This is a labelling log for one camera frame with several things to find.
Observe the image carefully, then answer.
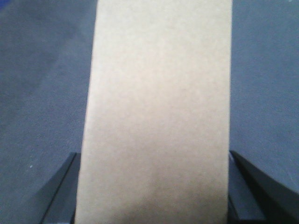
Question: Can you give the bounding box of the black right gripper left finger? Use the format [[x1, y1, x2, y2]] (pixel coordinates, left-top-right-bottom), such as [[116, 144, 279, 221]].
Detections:
[[30, 153, 78, 224]]

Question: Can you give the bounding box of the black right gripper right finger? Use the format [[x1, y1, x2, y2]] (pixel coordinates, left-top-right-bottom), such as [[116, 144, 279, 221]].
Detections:
[[227, 150, 299, 224]]

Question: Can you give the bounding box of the tall brown cardboard box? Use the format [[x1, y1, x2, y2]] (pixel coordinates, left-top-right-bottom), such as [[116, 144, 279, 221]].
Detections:
[[75, 0, 232, 224]]

